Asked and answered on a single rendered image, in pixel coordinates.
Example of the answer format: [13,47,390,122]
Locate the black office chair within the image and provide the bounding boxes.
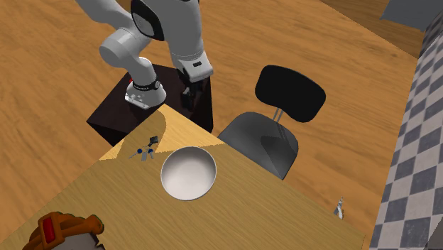
[217,64,327,181]

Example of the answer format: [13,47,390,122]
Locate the white bowl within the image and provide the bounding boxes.
[160,146,218,202]

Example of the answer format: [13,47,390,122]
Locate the dark robot stand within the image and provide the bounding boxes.
[86,63,214,147]

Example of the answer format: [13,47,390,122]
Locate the orange and red toy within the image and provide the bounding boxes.
[21,211,106,250]

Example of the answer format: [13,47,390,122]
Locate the small white figure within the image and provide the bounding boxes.
[333,195,346,220]

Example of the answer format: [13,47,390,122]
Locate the bunch of keys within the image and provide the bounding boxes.
[128,135,160,163]

